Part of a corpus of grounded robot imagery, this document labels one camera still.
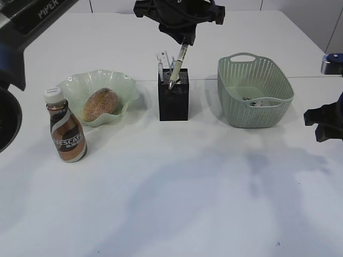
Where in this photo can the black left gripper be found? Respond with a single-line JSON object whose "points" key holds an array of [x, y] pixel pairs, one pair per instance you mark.
{"points": [[180, 12]]}

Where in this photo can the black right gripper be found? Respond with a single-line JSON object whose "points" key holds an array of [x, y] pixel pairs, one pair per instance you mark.
{"points": [[326, 116]]}

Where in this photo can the grey grip pen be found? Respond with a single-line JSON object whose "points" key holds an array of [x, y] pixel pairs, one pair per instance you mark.
{"points": [[173, 63]]}

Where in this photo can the clear plastic ruler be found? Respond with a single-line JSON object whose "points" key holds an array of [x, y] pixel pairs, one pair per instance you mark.
{"points": [[163, 58]]}

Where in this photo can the blue grip pen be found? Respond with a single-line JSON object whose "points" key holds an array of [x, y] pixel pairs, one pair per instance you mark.
{"points": [[160, 71]]}

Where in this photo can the cream grip pen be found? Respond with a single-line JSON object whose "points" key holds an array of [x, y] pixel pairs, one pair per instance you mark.
{"points": [[177, 66]]}

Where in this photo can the pink paper ball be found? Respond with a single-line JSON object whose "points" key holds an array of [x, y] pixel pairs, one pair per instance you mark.
{"points": [[252, 102]]}

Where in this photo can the sugared bread roll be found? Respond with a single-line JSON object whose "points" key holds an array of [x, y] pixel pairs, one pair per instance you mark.
{"points": [[103, 101]]}

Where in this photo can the brown Nescafe coffee bottle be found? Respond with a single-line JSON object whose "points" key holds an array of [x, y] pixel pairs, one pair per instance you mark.
{"points": [[65, 129]]}

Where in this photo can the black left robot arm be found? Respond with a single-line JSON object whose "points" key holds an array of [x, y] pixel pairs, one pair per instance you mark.
{"points": [[24, 21]]}

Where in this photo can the black mesh pen holder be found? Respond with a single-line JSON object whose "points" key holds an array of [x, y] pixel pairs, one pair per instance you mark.
{"points": [[174, 103]]}

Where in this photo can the green woven plastic basket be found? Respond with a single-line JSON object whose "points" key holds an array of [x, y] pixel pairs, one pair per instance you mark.
{"points": [[248, 75]]}

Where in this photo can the green wavy glass plate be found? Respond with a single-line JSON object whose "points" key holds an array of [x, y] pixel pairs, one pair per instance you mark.
{"points": [[78, 88]]}

